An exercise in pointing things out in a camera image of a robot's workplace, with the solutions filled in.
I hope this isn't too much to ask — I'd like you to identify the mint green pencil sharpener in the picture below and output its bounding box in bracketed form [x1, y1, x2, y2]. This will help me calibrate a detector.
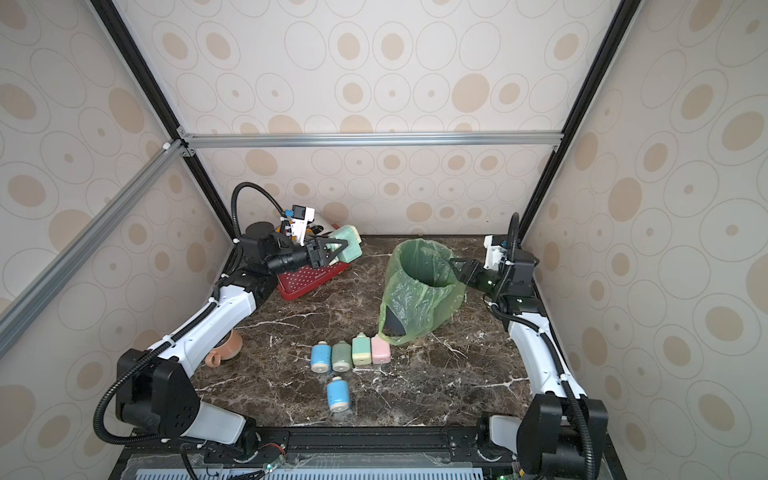
[326, 225, 362, 265]

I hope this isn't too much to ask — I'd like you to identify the pink pencil sharpener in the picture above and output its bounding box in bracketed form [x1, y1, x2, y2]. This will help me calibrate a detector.
[370, 335, 391, 365]

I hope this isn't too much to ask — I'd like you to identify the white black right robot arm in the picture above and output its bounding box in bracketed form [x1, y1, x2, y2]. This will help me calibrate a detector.
[449, 214, 608, 479]

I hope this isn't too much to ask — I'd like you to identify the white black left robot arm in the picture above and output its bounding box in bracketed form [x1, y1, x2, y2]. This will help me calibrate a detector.
[92, 182, 361, 445]

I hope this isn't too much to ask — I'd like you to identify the light green pencil sharpener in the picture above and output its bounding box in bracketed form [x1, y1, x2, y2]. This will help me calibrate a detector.
[351, 332, 372, 367]

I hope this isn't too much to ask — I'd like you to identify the sage green pencil sharpener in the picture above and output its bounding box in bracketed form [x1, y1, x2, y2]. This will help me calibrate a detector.
[331, 341, 353, 373]

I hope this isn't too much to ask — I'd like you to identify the blue pencil sharpener in row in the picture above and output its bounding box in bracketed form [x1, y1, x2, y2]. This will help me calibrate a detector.
[310, 341, 332, 374]

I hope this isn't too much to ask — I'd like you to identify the blue pencil sharpener in front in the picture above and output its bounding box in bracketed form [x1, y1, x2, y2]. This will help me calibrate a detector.
[327, 376, 351, 413]

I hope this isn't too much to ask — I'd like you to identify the red plastic basket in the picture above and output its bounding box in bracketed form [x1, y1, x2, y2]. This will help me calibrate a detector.
[277, 262, 349, 301]

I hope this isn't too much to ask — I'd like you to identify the green plastic bin liner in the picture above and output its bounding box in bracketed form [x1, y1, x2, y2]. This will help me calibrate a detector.
[379, 239, 466, 345]

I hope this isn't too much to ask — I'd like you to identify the brown tape roll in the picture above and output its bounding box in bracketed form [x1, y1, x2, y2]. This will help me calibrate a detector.
[204, 330, 243, 368]

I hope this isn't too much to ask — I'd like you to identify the silver aluminium crossbar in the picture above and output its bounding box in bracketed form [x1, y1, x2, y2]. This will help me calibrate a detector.
[182, 131, 563, 149]

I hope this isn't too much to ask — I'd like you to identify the silver aluminium side bar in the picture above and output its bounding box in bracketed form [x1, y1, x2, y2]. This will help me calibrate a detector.
[1, 139, 184, 354]

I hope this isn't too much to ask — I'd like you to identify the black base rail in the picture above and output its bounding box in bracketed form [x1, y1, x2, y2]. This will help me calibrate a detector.
[107, 424, 625, 480]

